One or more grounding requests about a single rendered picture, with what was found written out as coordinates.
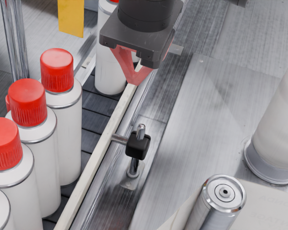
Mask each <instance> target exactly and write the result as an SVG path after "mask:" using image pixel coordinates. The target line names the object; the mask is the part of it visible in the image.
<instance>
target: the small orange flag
mask: <svg viewBox="0 0 288 230"><path fill-rule="evenodd" d="M58 19H59V31H61V32H64V33H67V34H70V35H74V36H77V37H81V38H83V37H84V0H58Z"/></svg>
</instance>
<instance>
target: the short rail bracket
mask: <svg viewBox="0 0 288 230"><path fill-rule="evenodd" d="M145 129H146V126H145V124H143V123H140V124H138V126H137V131H132V132H131V135H130V137H129V139H128V141H127V144H126V150H125V154H126V155H127V156H129V157H131V158H132V159H131V165H130V170H129V173H130V174H131V175H135V174H136V173H137V169H138V165H139V160H141V161H142V160H144V159H145V157H146V155H147V152H148V149H149V146H150V141H151V136H150V135H147V134H145Z"/></svg>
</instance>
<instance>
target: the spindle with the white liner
mask: <svg viewBox="0 0 288 230"><path fill-rule="evenodd" d="M244 158H245V162H246V164H247V165H248V167H249V168H250V170H251V171H252V172H253V173H254V174H255V175H257V176H258V177H260V178H261V179H263V180H265V181H267V182H270V183H274V184H288V69H287V71H286V73H285V75H284V76H283V78H282V80H281V82H280V84H279V86H278V88H277V90H276V92H275V94H274V96H273V97H272V99H271V101H270V103H269V105H268V107H267V109H266V111H265V113H264V115H263V117H262V118H261V120H260V122H259V124H258V126H257V128H256V129H255V130H254V131H253V133H252V135H251V139H250V140H249V141H248V142H247V144H246V145H245V148H244Z"/></svg>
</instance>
